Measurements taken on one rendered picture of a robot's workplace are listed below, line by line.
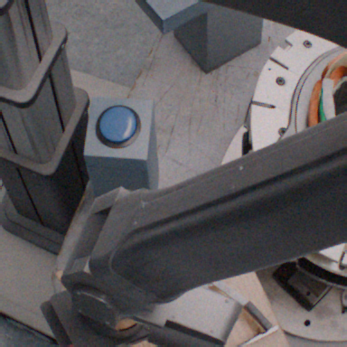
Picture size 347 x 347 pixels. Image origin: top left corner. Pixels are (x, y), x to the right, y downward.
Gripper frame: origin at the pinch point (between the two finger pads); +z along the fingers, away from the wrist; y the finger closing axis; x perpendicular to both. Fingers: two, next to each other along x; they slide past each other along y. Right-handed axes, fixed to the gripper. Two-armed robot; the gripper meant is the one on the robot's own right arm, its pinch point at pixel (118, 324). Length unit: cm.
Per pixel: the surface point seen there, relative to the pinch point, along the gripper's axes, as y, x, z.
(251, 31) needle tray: 35, 34, 32
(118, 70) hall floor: 30, 71, 118
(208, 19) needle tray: 27.4, 33.7, 20.6
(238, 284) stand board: 13.6, 0.5, 9.8
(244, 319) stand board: 12.6, -3.6, 9.7
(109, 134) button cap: 9.0, 21.7, 12.7
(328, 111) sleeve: 28.5, 10.7, 0.3
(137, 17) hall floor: 40, 82, 118
